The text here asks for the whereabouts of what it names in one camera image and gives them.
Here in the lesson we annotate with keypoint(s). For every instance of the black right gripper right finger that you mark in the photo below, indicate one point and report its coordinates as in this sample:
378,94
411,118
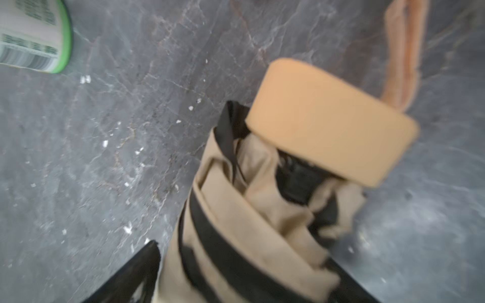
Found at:
348,291

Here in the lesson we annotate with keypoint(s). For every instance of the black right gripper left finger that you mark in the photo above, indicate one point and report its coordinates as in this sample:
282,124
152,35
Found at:
133,282

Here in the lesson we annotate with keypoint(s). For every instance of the green lidded jar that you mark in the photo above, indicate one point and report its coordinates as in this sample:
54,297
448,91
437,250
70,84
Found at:
36,35

